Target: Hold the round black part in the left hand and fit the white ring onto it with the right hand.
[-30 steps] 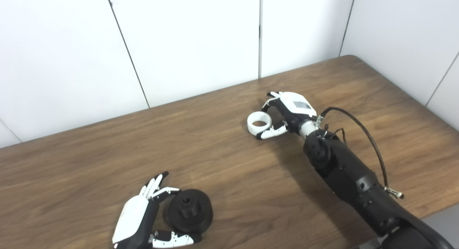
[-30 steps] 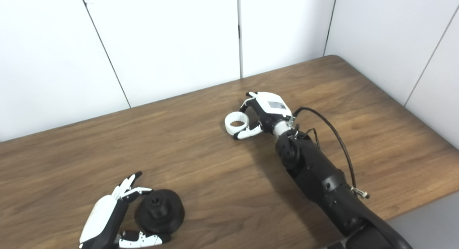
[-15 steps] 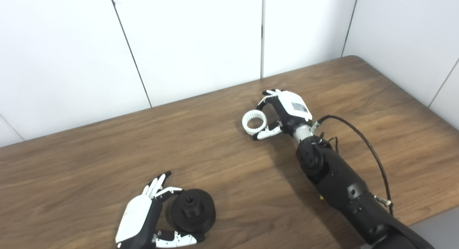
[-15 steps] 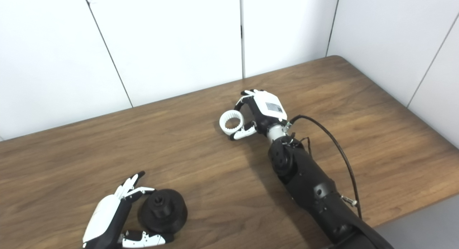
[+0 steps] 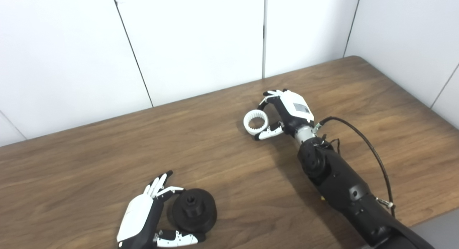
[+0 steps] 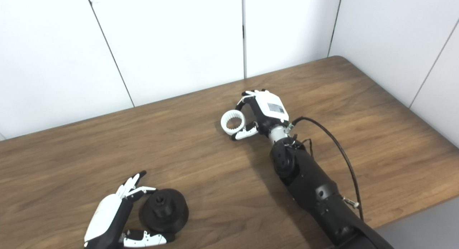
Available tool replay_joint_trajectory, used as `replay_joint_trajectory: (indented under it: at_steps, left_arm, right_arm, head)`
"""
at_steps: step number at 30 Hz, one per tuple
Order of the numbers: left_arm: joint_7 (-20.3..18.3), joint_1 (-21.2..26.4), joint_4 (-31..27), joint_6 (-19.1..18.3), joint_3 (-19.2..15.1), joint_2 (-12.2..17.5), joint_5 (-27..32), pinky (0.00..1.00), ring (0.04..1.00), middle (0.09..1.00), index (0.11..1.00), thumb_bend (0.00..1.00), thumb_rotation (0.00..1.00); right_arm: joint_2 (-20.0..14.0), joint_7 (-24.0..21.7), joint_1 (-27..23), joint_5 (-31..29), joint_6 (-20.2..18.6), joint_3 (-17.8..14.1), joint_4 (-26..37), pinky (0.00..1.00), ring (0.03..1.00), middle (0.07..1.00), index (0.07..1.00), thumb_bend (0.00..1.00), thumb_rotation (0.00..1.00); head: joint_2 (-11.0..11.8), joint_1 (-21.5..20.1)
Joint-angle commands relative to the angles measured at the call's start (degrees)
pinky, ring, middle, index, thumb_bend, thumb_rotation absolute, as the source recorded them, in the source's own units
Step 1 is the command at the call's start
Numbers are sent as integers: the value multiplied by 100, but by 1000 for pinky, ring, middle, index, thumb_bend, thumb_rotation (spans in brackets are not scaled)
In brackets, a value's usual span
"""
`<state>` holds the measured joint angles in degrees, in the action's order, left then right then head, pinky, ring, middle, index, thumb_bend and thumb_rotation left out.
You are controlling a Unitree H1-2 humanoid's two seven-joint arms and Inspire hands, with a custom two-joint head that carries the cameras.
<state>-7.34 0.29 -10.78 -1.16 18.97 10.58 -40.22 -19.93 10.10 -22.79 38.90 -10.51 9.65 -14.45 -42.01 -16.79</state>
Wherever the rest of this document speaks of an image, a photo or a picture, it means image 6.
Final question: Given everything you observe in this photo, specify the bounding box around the white and black right hand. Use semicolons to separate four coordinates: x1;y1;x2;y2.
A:
231;89;290;141

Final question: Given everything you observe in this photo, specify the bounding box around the white and black left hand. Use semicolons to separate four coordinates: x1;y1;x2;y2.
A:
83;171;176;249

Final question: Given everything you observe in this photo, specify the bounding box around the white toothed ring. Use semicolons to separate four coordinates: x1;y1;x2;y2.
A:
221;110;247;136

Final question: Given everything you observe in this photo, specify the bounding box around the round black part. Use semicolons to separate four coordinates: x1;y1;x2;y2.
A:
139;188;189;233

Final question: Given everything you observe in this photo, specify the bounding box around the thin black wire bundle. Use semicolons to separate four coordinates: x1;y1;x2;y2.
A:
292;134;314;160

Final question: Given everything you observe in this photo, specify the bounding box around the thick black right wrist cable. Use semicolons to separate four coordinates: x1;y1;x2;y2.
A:
287;116;364;221

